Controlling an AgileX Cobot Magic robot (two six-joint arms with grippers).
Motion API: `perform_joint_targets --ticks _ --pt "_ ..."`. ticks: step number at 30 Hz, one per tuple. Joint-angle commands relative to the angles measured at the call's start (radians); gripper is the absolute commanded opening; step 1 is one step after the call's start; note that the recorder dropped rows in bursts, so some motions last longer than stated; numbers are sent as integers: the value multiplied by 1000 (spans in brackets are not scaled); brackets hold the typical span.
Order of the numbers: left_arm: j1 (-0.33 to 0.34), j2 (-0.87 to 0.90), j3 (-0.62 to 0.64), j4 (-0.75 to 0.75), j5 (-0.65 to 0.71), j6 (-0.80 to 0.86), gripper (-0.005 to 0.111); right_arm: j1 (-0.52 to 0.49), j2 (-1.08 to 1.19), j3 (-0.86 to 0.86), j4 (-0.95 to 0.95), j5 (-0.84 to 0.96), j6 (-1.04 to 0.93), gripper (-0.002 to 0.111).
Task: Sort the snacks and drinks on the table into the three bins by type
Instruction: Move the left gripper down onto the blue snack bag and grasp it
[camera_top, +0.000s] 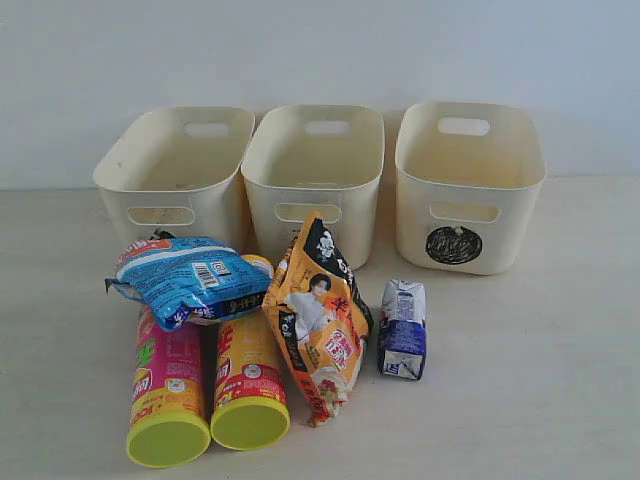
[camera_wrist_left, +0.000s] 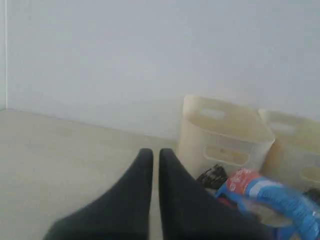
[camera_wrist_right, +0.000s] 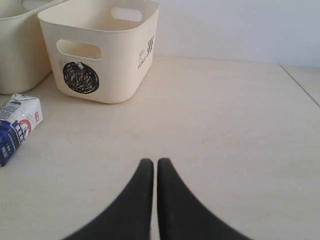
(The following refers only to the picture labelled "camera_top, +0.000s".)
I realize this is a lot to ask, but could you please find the orange snack bag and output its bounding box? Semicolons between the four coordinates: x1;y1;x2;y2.
262;211;373;427

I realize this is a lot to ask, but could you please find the blue snack bag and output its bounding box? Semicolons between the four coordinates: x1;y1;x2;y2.
105;237;271;332

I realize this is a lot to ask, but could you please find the yellow chips can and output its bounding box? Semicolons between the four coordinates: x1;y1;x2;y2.
209;254;292;452

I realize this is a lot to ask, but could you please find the pink chips can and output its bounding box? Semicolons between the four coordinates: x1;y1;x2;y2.
126;307;211;468

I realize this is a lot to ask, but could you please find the cream bin square mark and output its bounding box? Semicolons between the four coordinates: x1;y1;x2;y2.
241;105;385;269

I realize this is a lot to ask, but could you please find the blue white milk carton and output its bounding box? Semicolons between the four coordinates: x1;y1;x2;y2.
377;279;427;381

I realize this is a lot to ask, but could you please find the cream bin triangle mark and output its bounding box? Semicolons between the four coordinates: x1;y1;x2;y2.
93;107;255;251

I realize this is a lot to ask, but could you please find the cream bin circle mark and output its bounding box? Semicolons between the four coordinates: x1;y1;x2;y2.
395;102;547;275

